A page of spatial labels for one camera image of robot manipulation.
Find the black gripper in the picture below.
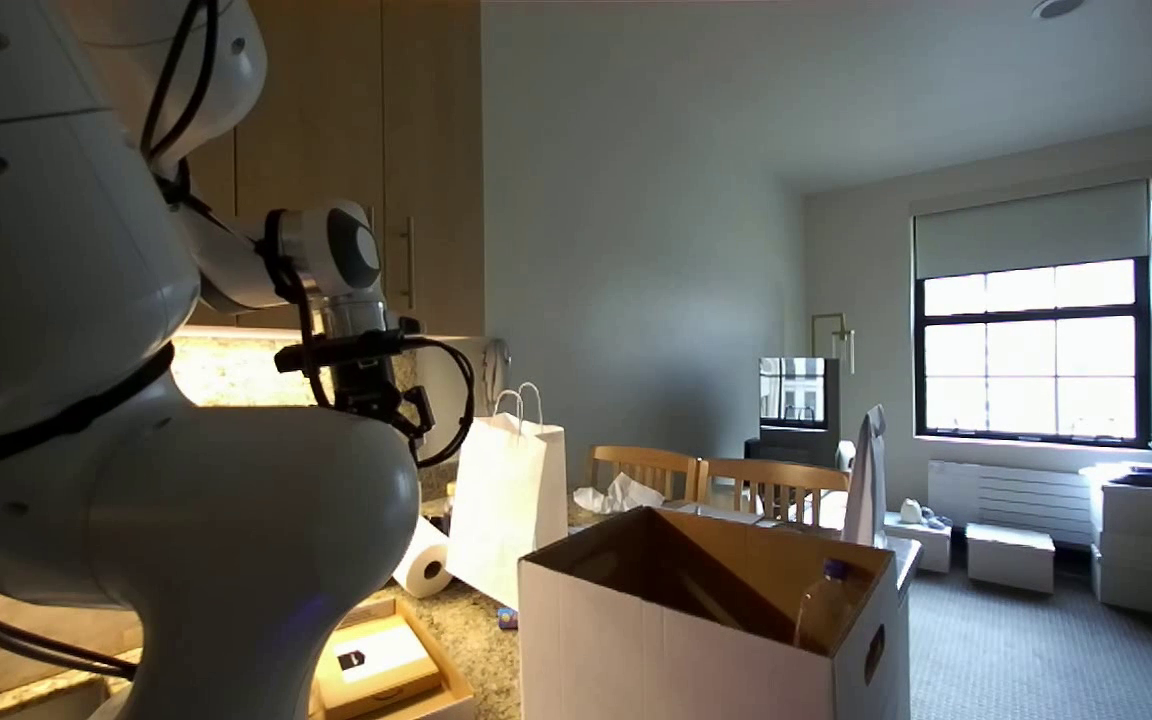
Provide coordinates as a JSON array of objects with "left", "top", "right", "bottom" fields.
[{"left": 326, "top": 354, "right": 430, "bottom": 438}]

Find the white cardboard storage box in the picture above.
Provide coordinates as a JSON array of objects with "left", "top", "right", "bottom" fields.
[{"left": 516, "top": 503, "right": 922, "bottom": 720}]

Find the white paper towel roll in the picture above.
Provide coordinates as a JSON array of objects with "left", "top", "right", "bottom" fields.
[{"left": 393, "top": 514, "right": 460, "bottom": 605}]

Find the white paper shopping bag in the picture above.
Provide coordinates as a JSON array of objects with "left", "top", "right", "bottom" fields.
[{"left": 446, "top": 374, "right": 574, "bottom": 610}]

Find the crumpled white plastic bag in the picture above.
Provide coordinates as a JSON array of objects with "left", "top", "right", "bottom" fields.
[{"left": 568, "top": 467, "right": 669, "bottom": 528}]

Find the light wooden block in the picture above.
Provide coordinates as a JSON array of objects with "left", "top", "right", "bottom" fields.
[{"left": 304, "top": 592, "right": 479, "bottom": 720}]

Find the wooden dining chair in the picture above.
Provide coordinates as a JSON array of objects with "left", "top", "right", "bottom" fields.
[
  {"left": 589, "top": 438, "right": 716, "bottom": 508},
  {"left": 699, "top": 457, "right": 855, "bottom": 530}
]

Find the small television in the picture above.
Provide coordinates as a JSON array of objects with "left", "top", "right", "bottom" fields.
[{"left": 751, "top": 349, "right": 833, "bottom": 437}]

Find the dark television stand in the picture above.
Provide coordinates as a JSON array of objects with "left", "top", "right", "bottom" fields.
[{"left": 741, "top": 423, "right": 846, "bottom": 473}]

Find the white hanging cloth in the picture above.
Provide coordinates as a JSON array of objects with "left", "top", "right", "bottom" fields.
[{"left": 843, "top": 404, "right": 894, "bottom": 546}]

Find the white side table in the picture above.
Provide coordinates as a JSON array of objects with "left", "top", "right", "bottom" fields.
[{"left": 879, "top": 497, "right": 954, "bottom": 579}]

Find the white cube ottoman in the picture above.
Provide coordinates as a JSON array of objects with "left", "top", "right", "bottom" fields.
[{"left": 960, "top": 519, "right": 1060, "bottom": 598}]

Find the black framed window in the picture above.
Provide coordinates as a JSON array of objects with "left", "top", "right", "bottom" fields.
[{"left": 911, "top": 255, "right": 1152, "bottom": 453}]

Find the white roller blind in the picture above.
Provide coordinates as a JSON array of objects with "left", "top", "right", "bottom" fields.
[{"left": 907, "top": 176, "right": 1152, "bottom": 283}]

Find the white drawer cabinet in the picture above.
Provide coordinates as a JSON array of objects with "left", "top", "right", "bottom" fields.
[{"left": 1089, "top": 462, "right": 1152, "bottom": 621}]

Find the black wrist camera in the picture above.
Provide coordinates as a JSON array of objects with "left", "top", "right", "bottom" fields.
[{"left": 271, "top": 332, "right": 408, "bottom": 374}]

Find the kitchen wall cabinet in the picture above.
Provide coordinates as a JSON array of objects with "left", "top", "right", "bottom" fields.
[{"left": 53, "top": 0, "right": 486, "bottom": 338}]

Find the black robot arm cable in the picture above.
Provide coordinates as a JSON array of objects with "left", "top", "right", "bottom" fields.
[{"left": 0, "top": 0, "right": 479, "bottom": 680}]

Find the white wall radiator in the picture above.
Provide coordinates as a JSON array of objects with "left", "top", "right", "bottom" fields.
[{"left": 922, "top": 457, "right": 1099, "bottom": 546}]

